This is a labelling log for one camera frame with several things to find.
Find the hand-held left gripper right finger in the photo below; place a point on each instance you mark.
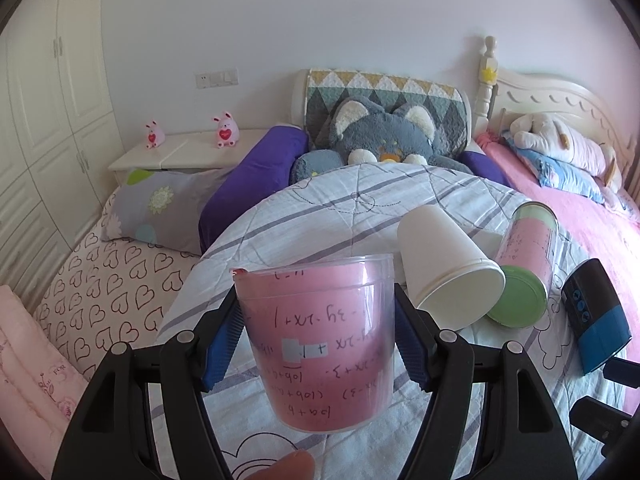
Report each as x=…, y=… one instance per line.
x=413, y=347

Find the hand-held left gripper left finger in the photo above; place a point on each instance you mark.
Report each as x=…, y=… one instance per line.
x=221, y=357

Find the clear cup with green lid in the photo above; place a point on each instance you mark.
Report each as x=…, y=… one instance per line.
x=527, y=260

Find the white paper cup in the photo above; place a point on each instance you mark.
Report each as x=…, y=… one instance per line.
x=445, y=260

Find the clear cup with pink paper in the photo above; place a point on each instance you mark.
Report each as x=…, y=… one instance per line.
x=320, y=340

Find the person's left hand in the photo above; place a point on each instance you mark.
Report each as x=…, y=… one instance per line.
x=287, y=467

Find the pink bed sheet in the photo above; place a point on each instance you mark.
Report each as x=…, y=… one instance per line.
x=575, y=225

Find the heart print bed sheet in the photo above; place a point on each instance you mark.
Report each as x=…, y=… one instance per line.
x=110, y=290

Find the white striped quilt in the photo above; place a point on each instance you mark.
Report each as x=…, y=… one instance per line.
x=350, y=210

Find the blue printed pillow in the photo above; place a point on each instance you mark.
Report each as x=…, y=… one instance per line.
x=562, y=172

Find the grey floral pillow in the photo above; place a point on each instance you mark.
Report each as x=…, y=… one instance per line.
x=170, y=210

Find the purple bolster pillow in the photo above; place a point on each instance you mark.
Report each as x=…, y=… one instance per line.
x=487, y=167
x=250, y=180

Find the white dog plush toy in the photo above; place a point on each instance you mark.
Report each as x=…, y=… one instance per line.
x=550, y=135

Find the pink folded blanket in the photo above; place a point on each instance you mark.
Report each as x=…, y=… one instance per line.
x=30, y=375

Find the white nightstand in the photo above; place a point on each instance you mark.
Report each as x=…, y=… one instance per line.
x=190, y=152

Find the grey cat plush toy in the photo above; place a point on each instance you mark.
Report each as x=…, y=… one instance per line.
x=380, y=130

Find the large pink bunny toy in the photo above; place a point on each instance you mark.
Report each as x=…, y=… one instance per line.
x=226, y=131

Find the small pink bunny toy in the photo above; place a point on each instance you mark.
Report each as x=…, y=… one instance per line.
x=155, y=136

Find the white carved bed headboard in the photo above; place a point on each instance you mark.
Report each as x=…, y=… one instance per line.
x=550, y=90

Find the triangle pattern headboard cover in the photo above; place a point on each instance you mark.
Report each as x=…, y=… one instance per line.
x=395, y=87

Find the white wardrobe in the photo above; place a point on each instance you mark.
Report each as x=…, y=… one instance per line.
x=50, y=110

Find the white wall switch panel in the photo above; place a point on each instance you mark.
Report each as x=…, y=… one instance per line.
x=217, y=78

